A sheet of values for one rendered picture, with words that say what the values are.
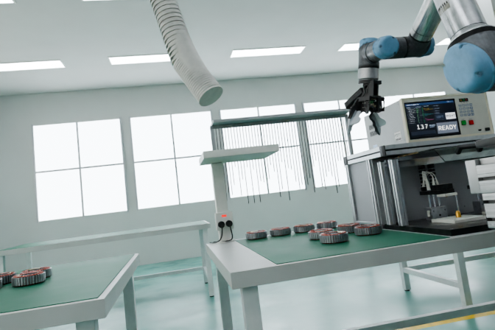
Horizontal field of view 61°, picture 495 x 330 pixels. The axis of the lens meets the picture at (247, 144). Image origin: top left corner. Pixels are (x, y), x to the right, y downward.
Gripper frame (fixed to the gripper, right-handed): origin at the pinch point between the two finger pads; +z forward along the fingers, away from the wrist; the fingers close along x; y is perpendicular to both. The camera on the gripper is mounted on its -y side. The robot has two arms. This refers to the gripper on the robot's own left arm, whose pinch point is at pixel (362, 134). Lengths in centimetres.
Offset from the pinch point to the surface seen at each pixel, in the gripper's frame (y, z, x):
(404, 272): -146, 113, 169
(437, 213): -6, 33, 46
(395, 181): -9.3, 19.0, 25.7
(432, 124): -12, -6, 49
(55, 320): 8, 51, -104
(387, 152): -13.3, 6.7, 24.1
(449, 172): -17, 16, 66
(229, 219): -75, 44, -23
